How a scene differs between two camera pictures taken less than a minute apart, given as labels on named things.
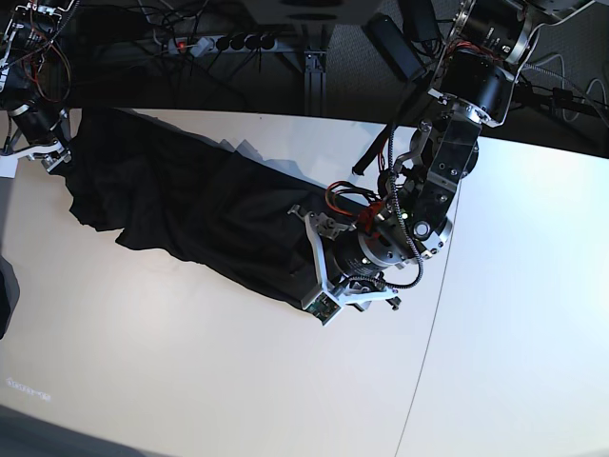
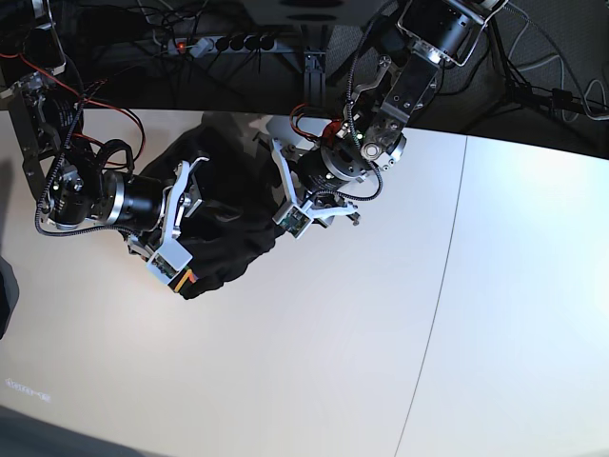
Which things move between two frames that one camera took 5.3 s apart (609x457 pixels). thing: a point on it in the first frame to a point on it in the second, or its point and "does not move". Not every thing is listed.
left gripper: [50, 154] to [180, 201]
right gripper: [360, 293] to [322, 206]
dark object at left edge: [9, 291] does not move
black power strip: [194, 45] does not move
